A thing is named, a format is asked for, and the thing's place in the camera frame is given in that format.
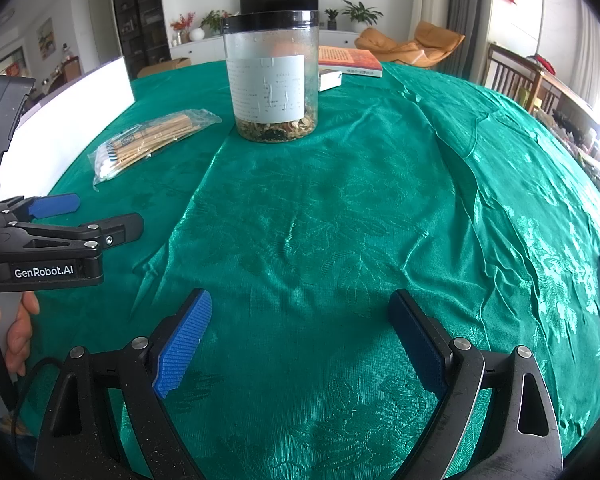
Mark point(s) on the red cloth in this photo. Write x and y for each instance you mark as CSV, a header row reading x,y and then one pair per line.
x,y
545,63

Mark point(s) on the round white vase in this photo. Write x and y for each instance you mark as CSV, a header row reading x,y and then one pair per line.
x,y
197,35

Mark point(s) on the white cardboard box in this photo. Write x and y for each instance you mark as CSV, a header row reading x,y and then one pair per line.
x,y
80,100

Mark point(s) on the pile of household clutter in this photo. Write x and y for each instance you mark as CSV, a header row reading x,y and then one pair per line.
x,y
585,155

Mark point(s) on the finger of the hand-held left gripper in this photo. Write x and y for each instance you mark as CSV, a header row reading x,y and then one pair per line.
x,y
55,205
120,227

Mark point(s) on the white curtain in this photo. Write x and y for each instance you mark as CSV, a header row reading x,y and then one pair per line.
x,y
592,55

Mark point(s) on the framed wall painting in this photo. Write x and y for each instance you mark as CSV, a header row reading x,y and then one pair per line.
x,y
46,39

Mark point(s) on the wooden crib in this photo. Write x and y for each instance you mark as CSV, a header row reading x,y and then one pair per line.
x,y
530,85

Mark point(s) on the small white box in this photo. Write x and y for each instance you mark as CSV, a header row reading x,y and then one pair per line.
x,y
329,80

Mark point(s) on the bushy green potted plant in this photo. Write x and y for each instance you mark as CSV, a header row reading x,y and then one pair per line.
x,y
214,20

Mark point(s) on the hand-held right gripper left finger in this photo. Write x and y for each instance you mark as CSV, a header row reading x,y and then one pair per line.
x,y
182,350

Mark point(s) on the red flower bouquet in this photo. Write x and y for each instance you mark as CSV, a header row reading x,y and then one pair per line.
x,y
181,24

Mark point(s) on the bag of wooden cotton swabs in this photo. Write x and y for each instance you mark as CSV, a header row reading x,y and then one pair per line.
x,y
150,137

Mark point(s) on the clear jar with black lid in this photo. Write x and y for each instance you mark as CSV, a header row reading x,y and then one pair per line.
x,y
270,85

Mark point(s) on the dark display cabinet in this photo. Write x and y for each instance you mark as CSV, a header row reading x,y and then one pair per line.
x,y
140,15

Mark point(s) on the large green potted plant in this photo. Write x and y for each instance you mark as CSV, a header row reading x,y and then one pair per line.
x,y
361,12

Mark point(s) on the small potted plant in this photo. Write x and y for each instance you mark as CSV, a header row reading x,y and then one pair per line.
x,y
331,19

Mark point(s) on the green satin tablecloth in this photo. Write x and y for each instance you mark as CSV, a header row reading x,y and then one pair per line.
x,y
330,210

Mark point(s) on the grey curtain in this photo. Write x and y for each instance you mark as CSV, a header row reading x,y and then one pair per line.
x,y
470,15

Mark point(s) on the white television cabinet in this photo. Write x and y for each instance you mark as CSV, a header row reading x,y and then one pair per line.
x,y
200,47

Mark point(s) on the orange lounge chair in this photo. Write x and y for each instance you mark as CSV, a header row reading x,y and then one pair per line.
x,y
430,40

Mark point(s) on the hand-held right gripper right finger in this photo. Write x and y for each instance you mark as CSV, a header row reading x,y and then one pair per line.
x,y
420,345

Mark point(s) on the person's left hand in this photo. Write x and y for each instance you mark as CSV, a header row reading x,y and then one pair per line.
x,y
22,340

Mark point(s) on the orange book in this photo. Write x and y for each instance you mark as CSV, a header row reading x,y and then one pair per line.
x,y
350,57

